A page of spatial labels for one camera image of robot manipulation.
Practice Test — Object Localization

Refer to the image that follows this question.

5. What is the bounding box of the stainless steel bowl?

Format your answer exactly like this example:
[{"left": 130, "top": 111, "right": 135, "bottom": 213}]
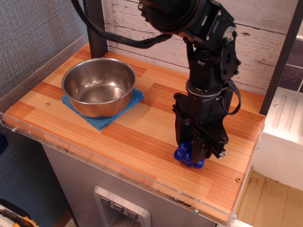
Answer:
[{"left": 62, "top": 58, "right": 136, "bottom": 119}]

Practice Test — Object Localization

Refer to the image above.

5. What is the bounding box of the blue folded cloth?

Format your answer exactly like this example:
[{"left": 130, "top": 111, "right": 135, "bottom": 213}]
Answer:
[{"left": 61, "top": 88, "right": 144, "bottom": 131}]

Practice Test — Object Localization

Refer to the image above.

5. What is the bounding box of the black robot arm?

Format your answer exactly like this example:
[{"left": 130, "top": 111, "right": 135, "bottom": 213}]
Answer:
[{"left": 138, "top": 0, "right": 241, "bottom": 164}]

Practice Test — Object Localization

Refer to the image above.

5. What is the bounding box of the dark vertical post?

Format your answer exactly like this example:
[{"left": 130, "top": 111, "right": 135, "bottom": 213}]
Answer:
[
  {"left": 82, "top": 0, "right": 108, "bottom": 58},
  {"left": 259, "top": 0, "right": 303, "bottom": 115}
]

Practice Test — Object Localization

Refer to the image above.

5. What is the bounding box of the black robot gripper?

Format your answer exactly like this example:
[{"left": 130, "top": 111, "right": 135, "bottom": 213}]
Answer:
[{"left": 173, "top": 88, "right": 233, "bottom": 164}]

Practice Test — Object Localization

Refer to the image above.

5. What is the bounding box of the dark vertical post right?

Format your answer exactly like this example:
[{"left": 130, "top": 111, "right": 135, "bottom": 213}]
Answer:
[{"left": 259, "top": 0, "right": 303, "bottom": 115}]

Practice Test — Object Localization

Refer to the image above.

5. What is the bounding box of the silver ice dispenser panel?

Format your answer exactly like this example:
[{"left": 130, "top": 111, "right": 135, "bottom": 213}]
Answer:
[{"left": 94, "top": 185, "right": 152, "bottom": 227}]

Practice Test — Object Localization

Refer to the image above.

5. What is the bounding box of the dark vertical post left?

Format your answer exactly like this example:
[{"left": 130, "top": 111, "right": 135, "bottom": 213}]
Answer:
[{"left": 82, "top": 0, "right": 108, "bottom": 58}]

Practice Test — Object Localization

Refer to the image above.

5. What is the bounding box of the clear acrylic table guard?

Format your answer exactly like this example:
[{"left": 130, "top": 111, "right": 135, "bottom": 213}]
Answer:
[{"left": 3, "top": 106, "right": 265, "bottom": 226}]

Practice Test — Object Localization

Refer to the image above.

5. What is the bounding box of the grey toy fridge cabinet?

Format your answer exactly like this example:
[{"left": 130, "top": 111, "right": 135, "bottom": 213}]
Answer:
[{"left": 43, "top": 145, "right": 216, "bottom": 227}]

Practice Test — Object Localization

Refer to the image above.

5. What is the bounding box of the blue plastic grape bunch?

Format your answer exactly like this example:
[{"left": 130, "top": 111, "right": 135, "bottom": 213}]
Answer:
[{"left": 173, "top": 140, "right": 205, "bottom": 169}]

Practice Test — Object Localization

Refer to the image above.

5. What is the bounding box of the white toy sink unit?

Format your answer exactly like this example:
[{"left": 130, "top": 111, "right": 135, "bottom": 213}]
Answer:
[{"left": 252, "top": 87, "right": 303, "bottom": 190}]

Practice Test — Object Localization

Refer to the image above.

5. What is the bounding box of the yellow object bottom left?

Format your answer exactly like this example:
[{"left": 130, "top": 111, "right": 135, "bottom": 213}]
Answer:
[{"left": 13, "top": 217, "right": 36, "bottom": 227}]

